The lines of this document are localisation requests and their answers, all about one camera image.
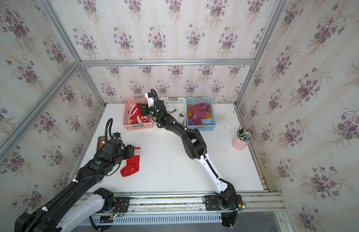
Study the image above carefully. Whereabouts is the white ankle sock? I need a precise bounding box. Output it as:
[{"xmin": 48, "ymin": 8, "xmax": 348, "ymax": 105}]
[{"xmin": 166, "ymin": 104, "xmax": 185, "ymax": 124}]

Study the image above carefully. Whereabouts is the pink pen cup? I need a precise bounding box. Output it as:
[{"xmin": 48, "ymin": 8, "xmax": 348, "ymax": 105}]
[{"xmin": 232, "ymin": 128, "xmax": 253, "ymax": 151}]

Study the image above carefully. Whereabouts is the blue plastic basket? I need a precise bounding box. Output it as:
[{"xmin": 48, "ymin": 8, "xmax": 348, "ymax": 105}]
[{"xmin": 185, "ymin": 97, "xmax": 217, "ymax": 131}]

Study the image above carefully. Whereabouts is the white plastic basket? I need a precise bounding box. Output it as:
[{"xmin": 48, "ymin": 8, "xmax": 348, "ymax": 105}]
[{"xmin": 160, "ymin": 97, "xmax": 186, "ymax": 126}]

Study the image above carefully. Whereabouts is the red white striped sock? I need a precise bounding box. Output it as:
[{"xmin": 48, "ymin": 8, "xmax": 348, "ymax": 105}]
[{"xmin": 129, "ymin": 105, "xmax": 152, "ymax": 124}]

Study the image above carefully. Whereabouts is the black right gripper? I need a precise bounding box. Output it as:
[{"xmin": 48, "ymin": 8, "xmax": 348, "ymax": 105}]
[{"xmin": 136, "ymin": 101, "xmax": 161, "ymax": 119}]

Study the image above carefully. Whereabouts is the purple striped sock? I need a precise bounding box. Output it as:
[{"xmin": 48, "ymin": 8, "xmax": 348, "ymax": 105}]
[{"xmin": 187, "ymin": 103, "xmax": 212, "ymax": 125}]

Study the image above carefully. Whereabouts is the brown plaid glasses case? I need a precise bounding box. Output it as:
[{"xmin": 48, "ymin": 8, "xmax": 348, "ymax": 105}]
[{"xmin": 96, "ymin": 136, "xmax": 108, "ymax": 151}]

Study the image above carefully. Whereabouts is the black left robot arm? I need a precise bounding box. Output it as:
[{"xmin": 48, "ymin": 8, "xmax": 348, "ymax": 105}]
[{"xmin": 14, "ymin": 119, "xmax": 135, "ymax": 232}]

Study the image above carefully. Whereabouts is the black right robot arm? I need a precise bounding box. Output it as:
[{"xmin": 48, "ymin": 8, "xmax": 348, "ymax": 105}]
[{"xmin": 139, "ymin": 89, "xmax": 237, "ymax": 210}]

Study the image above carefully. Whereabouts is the pink plastic basket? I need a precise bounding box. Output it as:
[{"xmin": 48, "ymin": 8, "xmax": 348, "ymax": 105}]
[{"xmin": 123, "ymin": 96, "xmax": 153, "ymax": 131}]

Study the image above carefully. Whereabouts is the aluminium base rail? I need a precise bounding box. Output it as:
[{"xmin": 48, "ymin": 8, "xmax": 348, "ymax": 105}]
[{"xmin": 114, "ymin": 192, "xmax": 287, "ymax": 215}]

